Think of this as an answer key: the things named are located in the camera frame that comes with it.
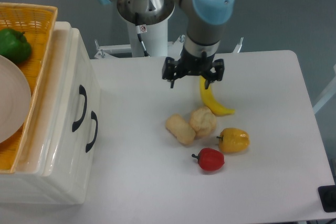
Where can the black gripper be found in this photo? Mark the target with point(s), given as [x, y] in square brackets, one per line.
[189, 65]

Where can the black top drawer handle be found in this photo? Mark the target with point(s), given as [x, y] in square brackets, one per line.
[81, 108]

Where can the black drawer handle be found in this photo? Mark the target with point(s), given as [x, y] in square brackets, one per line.
[93, 131]
[81, 108]

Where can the white drawer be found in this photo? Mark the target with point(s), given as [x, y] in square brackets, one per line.
[68, 166]

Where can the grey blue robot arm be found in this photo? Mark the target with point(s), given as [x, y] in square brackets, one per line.
[206, 22]

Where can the white drawer cabinet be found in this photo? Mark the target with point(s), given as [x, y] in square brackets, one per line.
[26, 185]

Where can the yellow banana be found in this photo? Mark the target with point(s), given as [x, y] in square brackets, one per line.
[210, 102]

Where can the round bread bun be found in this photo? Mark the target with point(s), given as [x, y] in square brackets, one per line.
[203, 122]

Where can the oblong bread roll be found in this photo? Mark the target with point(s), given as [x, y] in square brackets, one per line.
[182, 131]

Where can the yellow bell pepper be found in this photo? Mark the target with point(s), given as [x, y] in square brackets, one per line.
[233, 140]

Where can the red bell pepper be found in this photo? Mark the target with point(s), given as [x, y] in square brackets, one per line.
[209, 159]

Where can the orange woven basket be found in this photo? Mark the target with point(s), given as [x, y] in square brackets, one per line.
[37, 21]

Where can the beige plate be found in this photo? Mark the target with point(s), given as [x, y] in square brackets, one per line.
[15, 98]

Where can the green bell pepper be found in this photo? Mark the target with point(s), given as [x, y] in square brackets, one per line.
[14, 45]

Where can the black device at edge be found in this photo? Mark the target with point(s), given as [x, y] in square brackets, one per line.
[327, 197]

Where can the black lower drawer handle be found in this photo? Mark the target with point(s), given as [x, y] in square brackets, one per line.
[93, 131]

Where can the white table frame leg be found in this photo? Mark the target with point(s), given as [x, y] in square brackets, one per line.
[326, 94]

